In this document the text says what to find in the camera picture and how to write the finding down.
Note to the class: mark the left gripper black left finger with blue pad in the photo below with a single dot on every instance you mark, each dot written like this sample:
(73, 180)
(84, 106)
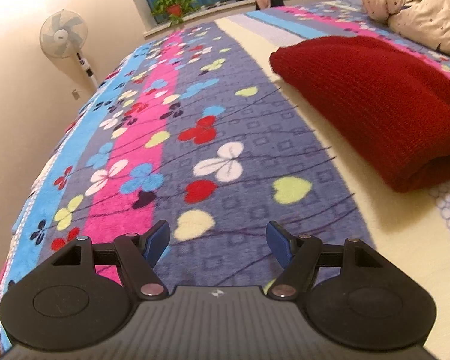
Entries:
(85, 292)

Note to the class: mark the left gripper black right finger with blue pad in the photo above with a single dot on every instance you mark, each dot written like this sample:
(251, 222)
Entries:
(349, 292)

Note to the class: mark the red knitted sweater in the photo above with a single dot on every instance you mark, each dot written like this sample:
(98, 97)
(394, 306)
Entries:
(392, 107)

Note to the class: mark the colourful floral bed blanket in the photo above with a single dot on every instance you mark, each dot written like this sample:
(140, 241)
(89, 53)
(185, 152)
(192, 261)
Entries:
(196, 129)

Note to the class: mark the white standing fan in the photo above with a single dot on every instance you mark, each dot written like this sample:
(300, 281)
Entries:
(63, 35)

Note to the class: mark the pink black item on sill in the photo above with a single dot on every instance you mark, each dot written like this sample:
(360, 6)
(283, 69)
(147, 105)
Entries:
(267, 4)

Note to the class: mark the potted green plant red pot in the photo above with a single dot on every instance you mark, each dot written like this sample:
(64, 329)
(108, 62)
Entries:
(174, 11)

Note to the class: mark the wall power socket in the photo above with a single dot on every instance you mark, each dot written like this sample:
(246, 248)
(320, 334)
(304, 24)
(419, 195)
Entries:
(75, 94)

